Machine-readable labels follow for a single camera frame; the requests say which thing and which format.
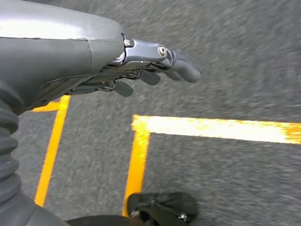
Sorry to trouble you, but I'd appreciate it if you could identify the yellow floor tape square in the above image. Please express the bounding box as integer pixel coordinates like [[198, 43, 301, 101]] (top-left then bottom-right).
[[122, 114, 301, 218], [30, 95, 71, 208]]

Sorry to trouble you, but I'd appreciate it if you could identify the left robot arm sleeve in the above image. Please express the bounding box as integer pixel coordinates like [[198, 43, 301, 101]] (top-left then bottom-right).
[[0, 79, 70, 226]]

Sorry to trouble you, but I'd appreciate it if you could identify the black robot foot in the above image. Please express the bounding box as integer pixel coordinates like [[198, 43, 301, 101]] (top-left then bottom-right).
[[66, 192, 198, 226]]

